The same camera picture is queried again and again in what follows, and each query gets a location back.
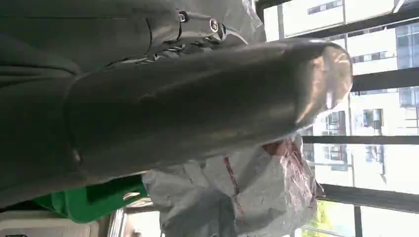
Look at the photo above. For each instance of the black window frame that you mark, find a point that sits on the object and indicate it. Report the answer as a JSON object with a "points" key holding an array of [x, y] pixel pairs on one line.
{"points": [[386, 78]]}

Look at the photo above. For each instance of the green plastic crate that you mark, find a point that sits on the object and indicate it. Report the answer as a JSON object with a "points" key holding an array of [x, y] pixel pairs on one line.
{"points": [[85, 204]]}

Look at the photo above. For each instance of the grey plastic bag parcel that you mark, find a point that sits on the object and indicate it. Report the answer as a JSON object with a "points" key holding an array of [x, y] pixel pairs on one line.
{"points": [[262, 196]]}

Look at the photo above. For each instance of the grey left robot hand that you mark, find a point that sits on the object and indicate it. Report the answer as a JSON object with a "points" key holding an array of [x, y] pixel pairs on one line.
{"points": [[196, 108]]}

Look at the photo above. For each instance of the white box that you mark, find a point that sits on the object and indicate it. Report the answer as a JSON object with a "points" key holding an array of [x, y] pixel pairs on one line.
{"points": [[39, 225]]}

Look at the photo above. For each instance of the silver metal rail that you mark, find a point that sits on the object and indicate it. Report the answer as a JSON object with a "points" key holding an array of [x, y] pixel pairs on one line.
{"points": [[116, 224]]}

